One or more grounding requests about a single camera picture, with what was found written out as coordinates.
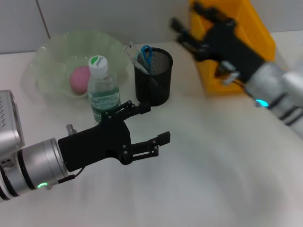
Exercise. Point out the clear green-label water bottle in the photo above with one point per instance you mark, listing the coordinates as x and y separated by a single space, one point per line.
103 89

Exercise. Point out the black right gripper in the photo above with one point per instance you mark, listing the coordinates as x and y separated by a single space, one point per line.
232 49

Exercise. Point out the yellow plastic storage bin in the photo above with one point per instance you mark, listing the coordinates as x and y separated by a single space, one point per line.
260 35

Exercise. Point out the translucent green fruit plate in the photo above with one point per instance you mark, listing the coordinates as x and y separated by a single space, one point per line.
59 47

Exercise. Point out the blue and teal scissors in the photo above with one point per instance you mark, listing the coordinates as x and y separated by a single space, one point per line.
146 55

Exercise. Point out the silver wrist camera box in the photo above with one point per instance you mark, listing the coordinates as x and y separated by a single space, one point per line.
9 120

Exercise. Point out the pink toy peach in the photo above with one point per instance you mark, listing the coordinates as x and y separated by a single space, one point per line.
79 80

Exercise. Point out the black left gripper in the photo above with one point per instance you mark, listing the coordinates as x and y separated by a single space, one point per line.
94 142

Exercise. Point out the black mesh pen holder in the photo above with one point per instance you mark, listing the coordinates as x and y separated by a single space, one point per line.
154 85

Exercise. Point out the transparent plastic ruler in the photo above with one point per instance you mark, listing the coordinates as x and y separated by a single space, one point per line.
131 50

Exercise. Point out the silver plug connector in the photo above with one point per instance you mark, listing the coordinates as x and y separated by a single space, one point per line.
228 71
71 129

